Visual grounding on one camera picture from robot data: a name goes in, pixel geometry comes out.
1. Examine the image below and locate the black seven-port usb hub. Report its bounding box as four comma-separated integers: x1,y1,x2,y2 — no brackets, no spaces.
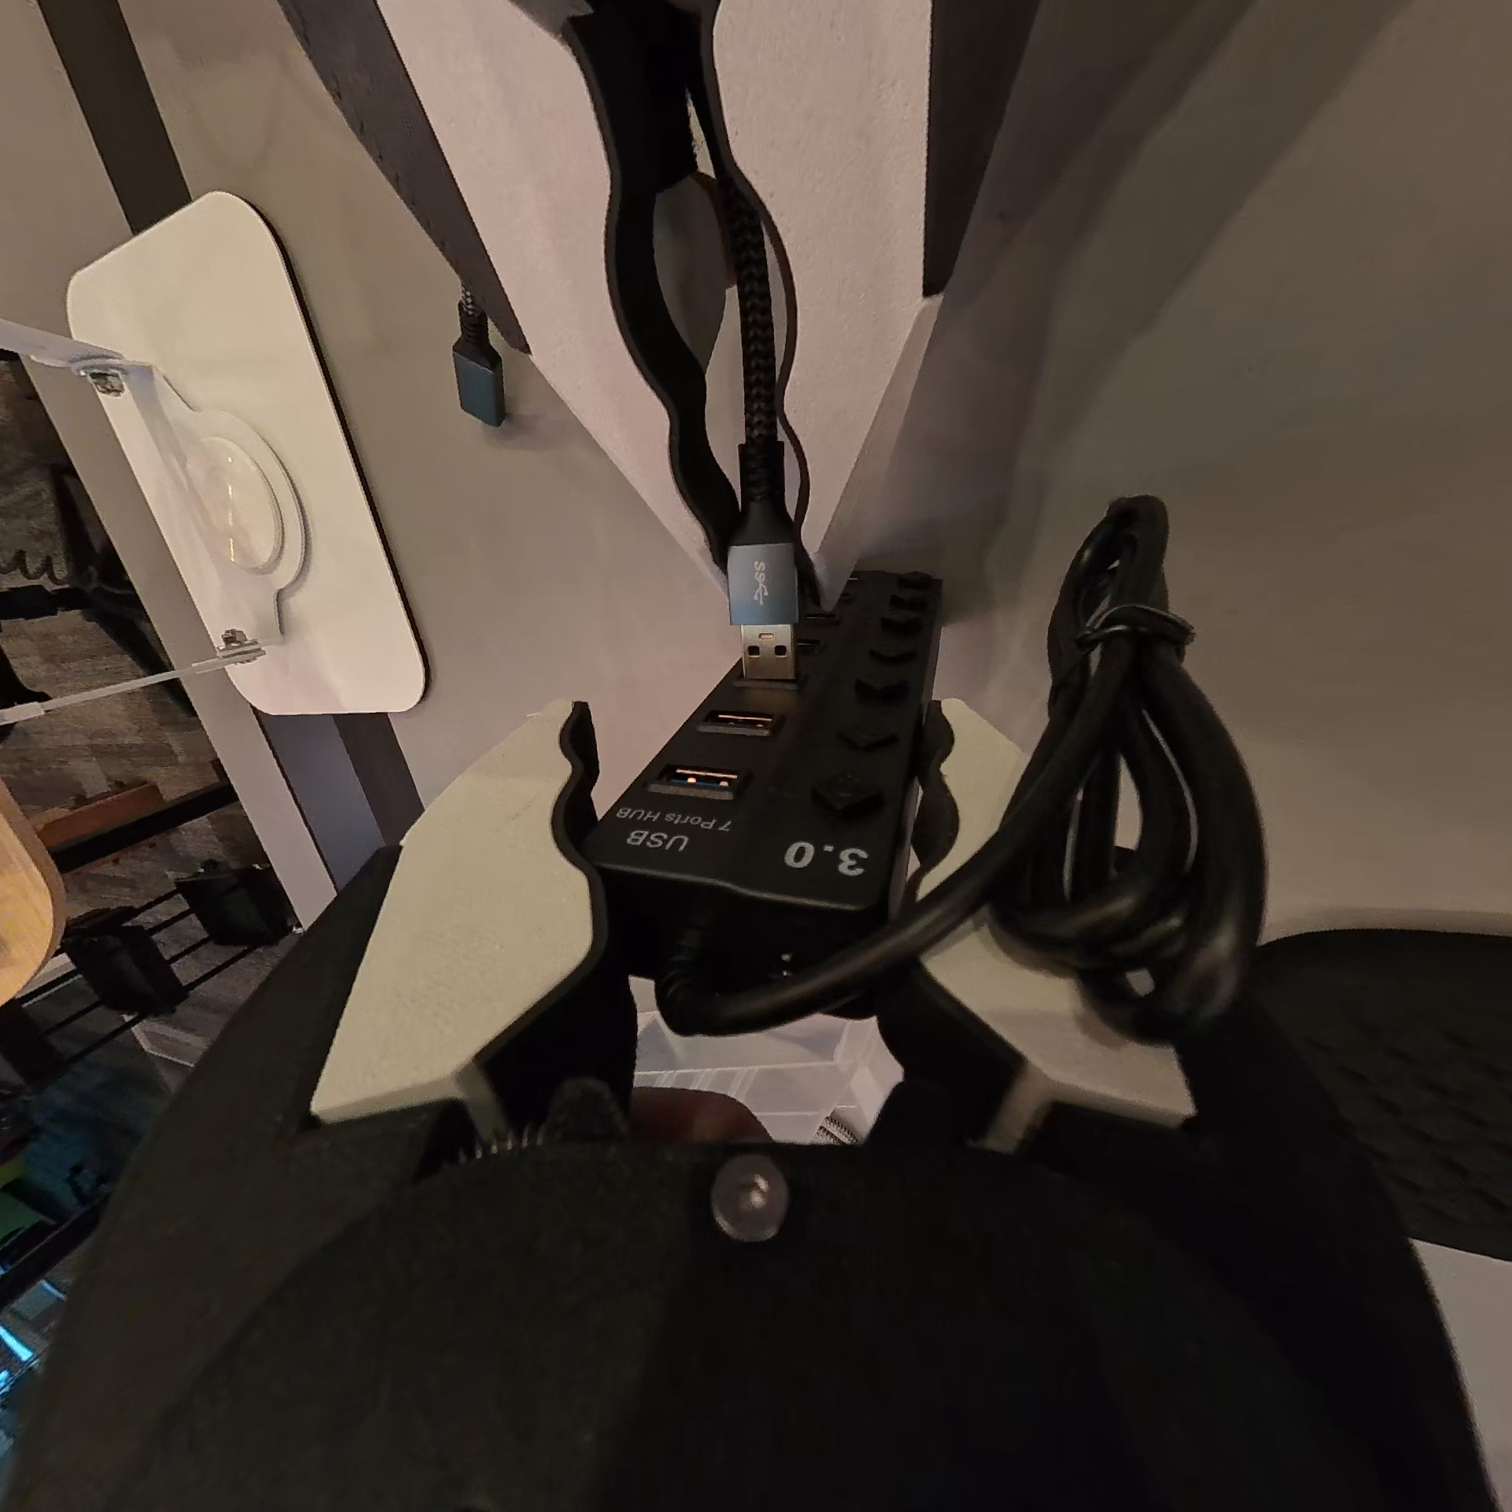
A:
589,571,947,1018

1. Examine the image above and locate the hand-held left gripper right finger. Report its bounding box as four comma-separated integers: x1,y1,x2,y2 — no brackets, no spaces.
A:
877,699,1188,1156

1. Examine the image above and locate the black braided usb cable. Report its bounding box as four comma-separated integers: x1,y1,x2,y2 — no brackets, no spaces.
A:
452,89,807,688

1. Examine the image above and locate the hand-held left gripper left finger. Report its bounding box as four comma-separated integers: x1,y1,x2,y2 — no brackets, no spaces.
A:
310,699,638,1127

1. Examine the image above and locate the black wire cart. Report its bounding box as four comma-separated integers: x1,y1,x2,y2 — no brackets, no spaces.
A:
0,861,299,1066

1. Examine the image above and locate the white book stand wooden board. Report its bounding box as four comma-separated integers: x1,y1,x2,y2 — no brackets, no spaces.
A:
0,191,429,1007

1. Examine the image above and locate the black multiport hub cable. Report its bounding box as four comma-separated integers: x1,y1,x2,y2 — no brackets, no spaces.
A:
656,494,1268,1041

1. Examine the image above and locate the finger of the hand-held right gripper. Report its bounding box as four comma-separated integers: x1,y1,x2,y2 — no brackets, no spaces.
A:
711,0,938,571
378,0,737,573

